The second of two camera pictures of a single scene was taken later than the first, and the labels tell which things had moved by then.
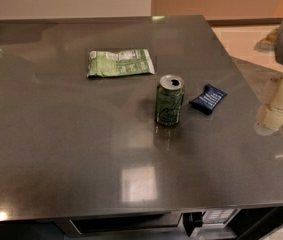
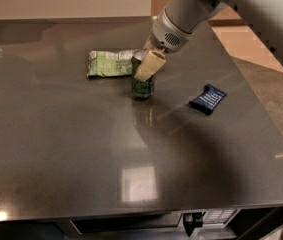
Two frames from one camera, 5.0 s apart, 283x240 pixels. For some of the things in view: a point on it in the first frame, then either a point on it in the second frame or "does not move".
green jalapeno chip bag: [127, 63] does not move
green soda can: [169, 100] → [140, 88]
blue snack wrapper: [206, 102] does not move
